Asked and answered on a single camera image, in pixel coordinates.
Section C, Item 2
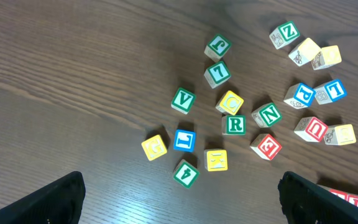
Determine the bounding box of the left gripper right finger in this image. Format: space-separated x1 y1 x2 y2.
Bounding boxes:
278 171 358 224

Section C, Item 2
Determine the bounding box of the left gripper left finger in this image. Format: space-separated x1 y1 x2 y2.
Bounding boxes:
0 171 86 224

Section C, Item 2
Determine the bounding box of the red A block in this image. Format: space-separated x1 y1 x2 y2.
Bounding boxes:
319 185 348 201

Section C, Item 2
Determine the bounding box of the red E block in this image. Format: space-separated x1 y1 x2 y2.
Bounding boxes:
250 134 282 161

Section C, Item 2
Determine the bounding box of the red U block centre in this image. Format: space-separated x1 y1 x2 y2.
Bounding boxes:
294 116 328 142

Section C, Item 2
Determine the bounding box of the yellow block centre row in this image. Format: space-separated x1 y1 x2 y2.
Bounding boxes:
324 124 357 146

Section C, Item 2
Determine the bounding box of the green N block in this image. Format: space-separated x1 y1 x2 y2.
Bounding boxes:
251 103 282 128

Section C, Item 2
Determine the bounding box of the yellow K block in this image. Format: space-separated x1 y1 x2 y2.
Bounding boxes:
204 149 228 172

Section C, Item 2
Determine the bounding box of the green R block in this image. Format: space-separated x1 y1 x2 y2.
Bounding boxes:
222 115 246 136

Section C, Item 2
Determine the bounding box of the blue P block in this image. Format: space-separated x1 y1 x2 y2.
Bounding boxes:
283 83 316 109

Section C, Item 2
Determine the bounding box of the yellow G block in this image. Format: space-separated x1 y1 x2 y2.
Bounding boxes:
141 134 167 161

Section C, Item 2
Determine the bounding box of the blue L block centre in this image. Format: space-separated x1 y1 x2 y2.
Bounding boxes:
314 80 347 105

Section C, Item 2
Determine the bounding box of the green 4 block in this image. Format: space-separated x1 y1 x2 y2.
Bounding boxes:
173 159 200 189

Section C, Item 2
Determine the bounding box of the yellow C block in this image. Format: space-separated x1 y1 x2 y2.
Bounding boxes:
215 90 244 115

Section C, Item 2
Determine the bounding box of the blue T block left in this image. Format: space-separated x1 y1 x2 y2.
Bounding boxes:
173 129 196 152

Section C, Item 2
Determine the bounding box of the yellow block top right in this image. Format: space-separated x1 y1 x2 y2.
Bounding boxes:
311 45 342 70

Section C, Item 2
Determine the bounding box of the yellow block top left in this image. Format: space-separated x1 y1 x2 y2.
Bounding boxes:
288 38 321 67

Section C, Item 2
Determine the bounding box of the green 7 block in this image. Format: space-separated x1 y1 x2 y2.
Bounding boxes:
204 61 231 88

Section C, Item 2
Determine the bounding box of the green V block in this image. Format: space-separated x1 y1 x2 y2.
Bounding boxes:
171 87 196 114

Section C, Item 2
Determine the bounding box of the green Z block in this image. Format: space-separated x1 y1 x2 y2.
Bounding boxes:
269 21 301 49

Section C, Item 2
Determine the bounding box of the green J block left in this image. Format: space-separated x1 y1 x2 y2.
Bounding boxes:
204 34 232 62

